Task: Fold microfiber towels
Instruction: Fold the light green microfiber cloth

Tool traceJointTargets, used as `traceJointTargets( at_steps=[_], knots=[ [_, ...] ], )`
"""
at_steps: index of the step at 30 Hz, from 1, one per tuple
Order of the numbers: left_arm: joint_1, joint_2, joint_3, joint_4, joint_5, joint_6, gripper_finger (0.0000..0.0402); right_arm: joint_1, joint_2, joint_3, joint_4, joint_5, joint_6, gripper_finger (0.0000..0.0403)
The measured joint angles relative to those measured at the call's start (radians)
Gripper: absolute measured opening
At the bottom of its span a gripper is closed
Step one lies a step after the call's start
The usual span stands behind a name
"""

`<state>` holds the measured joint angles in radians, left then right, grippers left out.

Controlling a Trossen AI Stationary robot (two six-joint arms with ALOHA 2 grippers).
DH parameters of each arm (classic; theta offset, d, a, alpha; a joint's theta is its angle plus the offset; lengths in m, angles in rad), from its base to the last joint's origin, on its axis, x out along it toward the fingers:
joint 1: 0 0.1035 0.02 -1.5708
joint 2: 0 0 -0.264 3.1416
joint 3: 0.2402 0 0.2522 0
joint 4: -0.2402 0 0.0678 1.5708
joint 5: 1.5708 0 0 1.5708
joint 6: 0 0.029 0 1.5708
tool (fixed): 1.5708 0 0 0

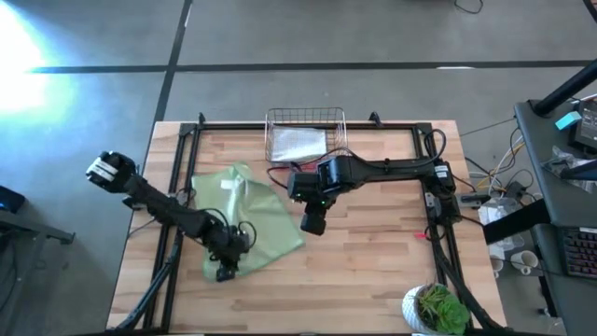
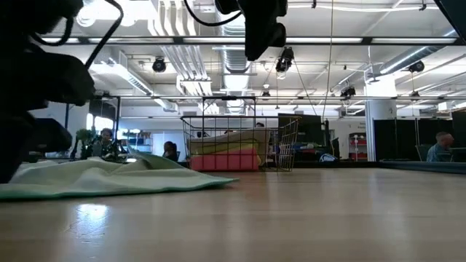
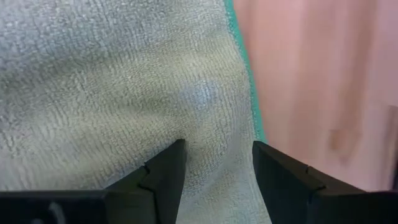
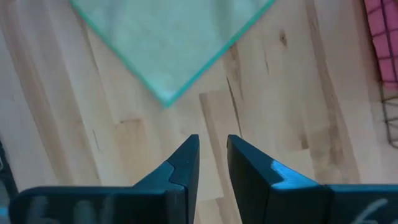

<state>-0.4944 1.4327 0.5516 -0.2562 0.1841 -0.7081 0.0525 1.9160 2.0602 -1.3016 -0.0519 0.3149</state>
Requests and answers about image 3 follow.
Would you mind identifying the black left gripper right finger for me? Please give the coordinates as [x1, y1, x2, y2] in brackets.
[251, 139, 398, 224]

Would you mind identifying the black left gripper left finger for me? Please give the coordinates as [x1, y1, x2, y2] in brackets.
[0, 138, 187, 224]

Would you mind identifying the pale sage teal-edged towel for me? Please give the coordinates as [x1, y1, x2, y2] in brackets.
[0, 0, 273, 224]

